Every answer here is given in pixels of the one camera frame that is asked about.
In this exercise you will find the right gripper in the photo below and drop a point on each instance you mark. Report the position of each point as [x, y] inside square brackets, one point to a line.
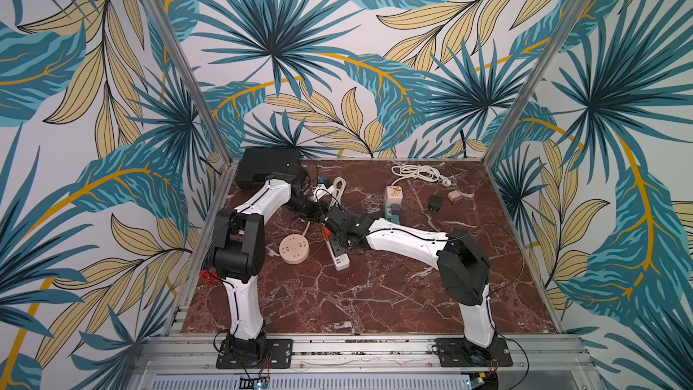
[336, 220]

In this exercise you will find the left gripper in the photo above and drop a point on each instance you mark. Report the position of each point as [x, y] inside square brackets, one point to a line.
[321, 207]

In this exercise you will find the white power strip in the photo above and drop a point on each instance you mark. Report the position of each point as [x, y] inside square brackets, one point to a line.
[338, 257]

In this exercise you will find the round pink power socket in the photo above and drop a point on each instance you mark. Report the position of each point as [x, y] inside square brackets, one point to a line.
[294, 249]

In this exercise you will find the teal power strip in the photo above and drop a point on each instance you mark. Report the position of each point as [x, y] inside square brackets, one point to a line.
[390, 217]

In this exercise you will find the black plug adapter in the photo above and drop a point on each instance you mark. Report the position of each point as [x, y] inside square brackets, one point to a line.
[435, 203]

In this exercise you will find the pink plug adapter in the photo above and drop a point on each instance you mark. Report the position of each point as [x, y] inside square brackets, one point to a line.
[455, 196]

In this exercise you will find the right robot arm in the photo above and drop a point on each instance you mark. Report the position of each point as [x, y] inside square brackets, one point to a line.
[463, 268]

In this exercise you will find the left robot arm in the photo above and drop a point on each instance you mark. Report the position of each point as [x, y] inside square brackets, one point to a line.
[237, 254]

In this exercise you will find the black plastic case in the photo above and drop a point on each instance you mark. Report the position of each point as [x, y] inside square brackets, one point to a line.
[257, 164]

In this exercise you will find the red clamp tool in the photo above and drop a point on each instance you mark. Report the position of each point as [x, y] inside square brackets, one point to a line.
[209, 277]

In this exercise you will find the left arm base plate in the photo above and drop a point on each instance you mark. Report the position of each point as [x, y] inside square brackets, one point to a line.
[255, 353]

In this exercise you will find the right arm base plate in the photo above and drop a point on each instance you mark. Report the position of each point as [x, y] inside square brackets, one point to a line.
[461, 353]

